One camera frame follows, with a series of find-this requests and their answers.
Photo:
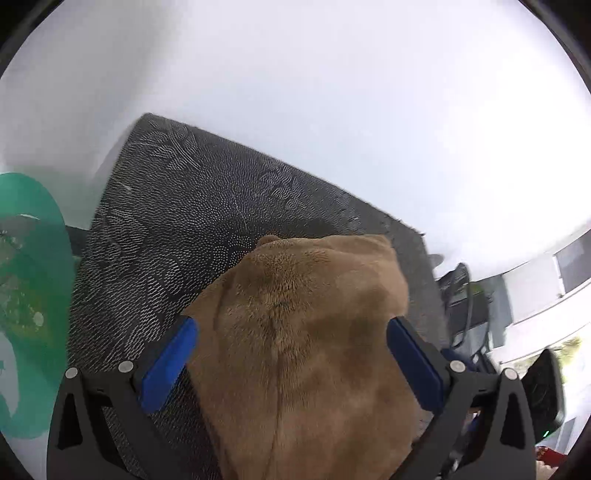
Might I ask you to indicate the red object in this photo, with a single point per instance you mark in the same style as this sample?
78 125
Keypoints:
550 457

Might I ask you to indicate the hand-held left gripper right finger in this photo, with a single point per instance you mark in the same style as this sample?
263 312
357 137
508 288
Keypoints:
415 364

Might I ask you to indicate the white cabinet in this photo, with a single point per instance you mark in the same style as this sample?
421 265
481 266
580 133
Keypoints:
531 295

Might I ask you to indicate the grey patterned table mat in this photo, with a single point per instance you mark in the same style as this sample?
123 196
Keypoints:
184 221

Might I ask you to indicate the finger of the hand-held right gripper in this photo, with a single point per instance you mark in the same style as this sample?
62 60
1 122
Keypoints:
458 359

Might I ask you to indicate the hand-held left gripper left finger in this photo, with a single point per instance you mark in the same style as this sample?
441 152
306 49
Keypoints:
168 364

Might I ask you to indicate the brown sweater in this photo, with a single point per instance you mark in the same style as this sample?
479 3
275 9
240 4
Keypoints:
314 346

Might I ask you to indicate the green patterned round board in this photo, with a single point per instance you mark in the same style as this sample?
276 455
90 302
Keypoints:
41 258

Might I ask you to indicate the black mesh chair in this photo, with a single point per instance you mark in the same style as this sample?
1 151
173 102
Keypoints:
464 300

